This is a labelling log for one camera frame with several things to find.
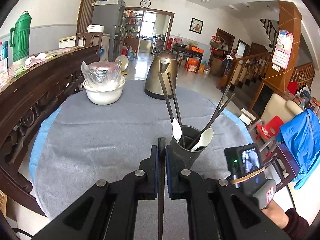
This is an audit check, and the dark chopstick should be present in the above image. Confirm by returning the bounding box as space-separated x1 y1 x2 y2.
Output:
158 137 165 240

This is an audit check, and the maroon right forearm sleeve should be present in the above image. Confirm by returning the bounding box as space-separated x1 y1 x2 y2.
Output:
283 208 309 240

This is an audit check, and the right hand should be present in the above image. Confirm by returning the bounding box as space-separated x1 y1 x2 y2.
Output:
261 200 289 229

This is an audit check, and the white spoon right in holder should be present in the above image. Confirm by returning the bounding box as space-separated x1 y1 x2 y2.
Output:
190 128 214 151

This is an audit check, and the white spoon in holder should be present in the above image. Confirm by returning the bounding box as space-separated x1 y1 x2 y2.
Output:
190 128 214 151
172 118 182 143

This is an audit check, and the chopsticks right in holder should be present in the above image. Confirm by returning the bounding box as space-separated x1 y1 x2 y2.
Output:
187 85 235 150

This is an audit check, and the dark perforated utensil holder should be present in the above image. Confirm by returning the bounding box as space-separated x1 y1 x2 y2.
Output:
170 125 206 168

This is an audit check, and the blue jacket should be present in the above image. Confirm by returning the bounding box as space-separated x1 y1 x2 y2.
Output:
277 109 320 190

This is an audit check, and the cream armchair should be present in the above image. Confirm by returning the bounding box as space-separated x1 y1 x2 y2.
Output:
261 93 303 123

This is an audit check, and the grey table cloth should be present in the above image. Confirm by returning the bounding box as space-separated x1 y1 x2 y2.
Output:
29 80 253 239

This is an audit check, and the white spoon left in holder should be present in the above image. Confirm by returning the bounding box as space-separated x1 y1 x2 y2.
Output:
172 118 182 143

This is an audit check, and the wooden stair railing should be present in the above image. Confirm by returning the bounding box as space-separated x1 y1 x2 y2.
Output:
217 52 272 91

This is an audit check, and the white bowl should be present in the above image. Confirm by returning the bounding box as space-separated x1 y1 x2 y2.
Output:
82 76 126 105

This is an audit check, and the dark wooden side table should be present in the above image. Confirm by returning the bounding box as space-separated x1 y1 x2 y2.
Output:
172 45 203 67

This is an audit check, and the gold electric kettle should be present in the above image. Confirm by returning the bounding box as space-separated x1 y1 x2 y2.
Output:
144 49 179 100

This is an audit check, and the clear plastic bag with tin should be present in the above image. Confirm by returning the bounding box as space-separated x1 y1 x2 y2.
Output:
81 61 122 91

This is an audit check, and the dark carved wooden bench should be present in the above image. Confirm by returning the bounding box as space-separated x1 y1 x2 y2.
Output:
1 45 100 215

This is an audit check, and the white floor fan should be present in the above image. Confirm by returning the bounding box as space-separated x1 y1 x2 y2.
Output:
114 55 129 75

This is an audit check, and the wooden chair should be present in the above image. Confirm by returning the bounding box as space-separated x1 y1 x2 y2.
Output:
75 32 103 47

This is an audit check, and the white chest freezer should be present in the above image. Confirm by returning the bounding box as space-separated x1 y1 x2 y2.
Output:
59 33 110 61

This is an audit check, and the green thermos jug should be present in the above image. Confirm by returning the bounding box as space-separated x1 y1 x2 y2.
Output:
9 11 31 62

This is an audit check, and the grey refrigerator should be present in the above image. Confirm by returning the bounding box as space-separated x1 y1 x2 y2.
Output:
92 0 126 61

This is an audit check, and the wall calendar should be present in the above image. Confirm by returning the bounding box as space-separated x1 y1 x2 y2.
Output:
271 30 293 69

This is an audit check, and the framed wall picture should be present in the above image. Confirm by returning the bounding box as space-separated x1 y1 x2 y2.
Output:
189 18 203 34

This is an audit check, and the wall clock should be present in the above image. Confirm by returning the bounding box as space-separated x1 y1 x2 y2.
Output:
140 0 151 8

